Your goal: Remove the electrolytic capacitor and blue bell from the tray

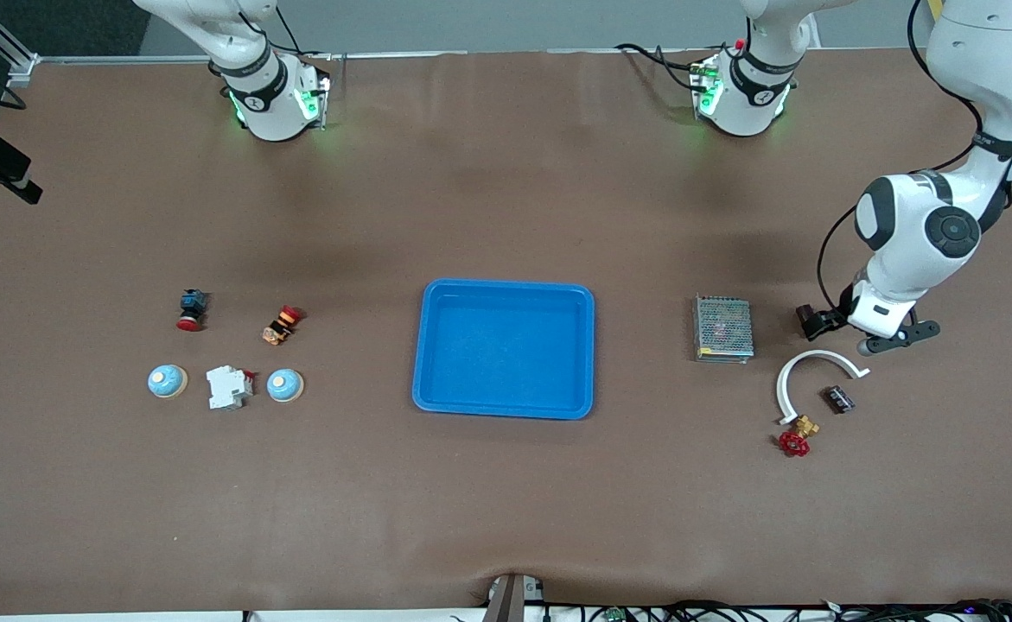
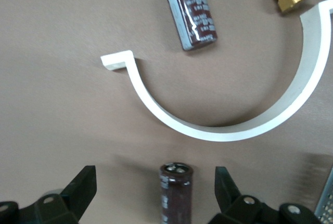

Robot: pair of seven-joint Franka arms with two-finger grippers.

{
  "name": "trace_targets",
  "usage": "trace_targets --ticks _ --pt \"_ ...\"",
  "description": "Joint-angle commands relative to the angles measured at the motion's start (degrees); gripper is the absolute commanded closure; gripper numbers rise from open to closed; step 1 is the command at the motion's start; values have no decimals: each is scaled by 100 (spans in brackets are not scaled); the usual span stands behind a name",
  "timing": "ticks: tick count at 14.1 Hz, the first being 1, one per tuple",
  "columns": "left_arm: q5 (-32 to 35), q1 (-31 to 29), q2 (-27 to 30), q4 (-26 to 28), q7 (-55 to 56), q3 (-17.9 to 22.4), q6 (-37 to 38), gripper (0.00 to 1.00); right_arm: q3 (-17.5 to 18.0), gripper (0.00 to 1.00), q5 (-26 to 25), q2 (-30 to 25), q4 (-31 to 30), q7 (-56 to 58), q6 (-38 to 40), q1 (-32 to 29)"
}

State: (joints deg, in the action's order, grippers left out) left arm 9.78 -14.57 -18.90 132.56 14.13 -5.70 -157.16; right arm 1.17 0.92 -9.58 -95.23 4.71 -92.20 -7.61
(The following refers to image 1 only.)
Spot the perforated metal power supply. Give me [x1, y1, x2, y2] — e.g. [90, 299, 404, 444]
[692, 295, 755, 365]

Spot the brown table mat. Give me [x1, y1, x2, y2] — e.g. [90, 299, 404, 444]
[0, 48, 1012, 616]

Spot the blue plastic tray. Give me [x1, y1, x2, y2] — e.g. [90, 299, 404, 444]
[411, 278, 596, 421]

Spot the white half-round pipe clamp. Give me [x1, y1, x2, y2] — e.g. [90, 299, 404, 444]
[776, 350, 871, 426]

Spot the red mushroom push button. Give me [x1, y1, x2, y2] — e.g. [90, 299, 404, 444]
[176, 289, 209, 333]

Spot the black base cable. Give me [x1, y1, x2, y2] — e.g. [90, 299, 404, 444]
[615, 42, 703, 92]

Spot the orange red button switch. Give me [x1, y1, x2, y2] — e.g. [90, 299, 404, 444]
[262, 305, 304, 346]

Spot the white circuit breaker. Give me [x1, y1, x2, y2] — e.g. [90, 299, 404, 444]
[206, 365, 255, 411]

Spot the light blue call bell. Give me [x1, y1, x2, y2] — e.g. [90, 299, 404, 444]
[147, 364, 188, 400]
[266, 368, 305, 404]

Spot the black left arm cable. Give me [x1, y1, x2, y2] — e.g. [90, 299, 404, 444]
[818, 0, 1012, 321]

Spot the brown table edge bracket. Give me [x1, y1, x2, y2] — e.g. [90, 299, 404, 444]
[481, 572, 548, 622]

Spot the brass valve red handle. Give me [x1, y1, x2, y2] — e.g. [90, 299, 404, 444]
[778, 415, 821, 458]

